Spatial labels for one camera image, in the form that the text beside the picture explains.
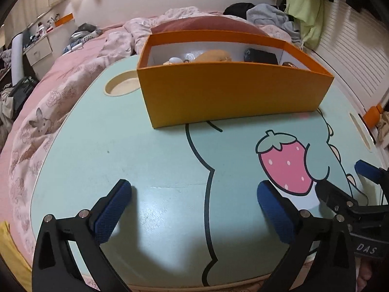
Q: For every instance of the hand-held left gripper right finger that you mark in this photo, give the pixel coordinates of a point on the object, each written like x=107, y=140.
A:
x=275, y=213

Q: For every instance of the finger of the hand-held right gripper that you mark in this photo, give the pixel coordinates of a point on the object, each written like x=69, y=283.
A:
x=366, y=168
x=331, y=193

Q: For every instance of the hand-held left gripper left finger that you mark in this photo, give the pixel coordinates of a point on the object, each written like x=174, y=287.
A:
x=111, y=216

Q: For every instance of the orange cardboard box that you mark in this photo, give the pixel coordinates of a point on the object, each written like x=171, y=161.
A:
x=228, y=91

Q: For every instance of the beige cloth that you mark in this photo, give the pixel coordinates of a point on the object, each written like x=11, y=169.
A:
x=383, y=132

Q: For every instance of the orange bottle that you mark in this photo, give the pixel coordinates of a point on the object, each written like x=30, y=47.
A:
x=373, y=117

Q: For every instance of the yellow cloth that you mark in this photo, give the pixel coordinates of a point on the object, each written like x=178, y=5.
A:
x=13, y=249

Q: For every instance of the pink floral duvet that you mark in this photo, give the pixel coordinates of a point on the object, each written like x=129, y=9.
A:
x=45, y=112

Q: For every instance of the small dark patterned box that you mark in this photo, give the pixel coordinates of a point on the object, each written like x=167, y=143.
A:
x=288, y=64

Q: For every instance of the black bag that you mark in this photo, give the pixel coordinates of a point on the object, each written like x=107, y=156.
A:
x=22, y=94

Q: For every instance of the pink bed sheet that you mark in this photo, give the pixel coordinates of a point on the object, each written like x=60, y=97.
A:
x=79, y=60

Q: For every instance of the light green garment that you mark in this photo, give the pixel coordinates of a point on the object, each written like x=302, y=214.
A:
x=305, y=12

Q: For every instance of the grey-blue garment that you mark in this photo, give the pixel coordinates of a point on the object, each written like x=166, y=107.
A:
x=270, y=18

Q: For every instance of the blue patterned cloth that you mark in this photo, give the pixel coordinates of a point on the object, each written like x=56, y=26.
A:
x=83, y=35

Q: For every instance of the white rolled mat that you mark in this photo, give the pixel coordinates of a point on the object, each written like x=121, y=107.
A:
x=17, y=57

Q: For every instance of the maroon pillow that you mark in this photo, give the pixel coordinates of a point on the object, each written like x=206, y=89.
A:
x=212, y=24

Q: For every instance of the orange shelf box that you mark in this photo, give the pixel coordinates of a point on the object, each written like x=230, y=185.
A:
x=64, y=19

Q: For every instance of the black garment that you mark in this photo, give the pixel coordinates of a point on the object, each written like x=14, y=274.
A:
x=240, y=8

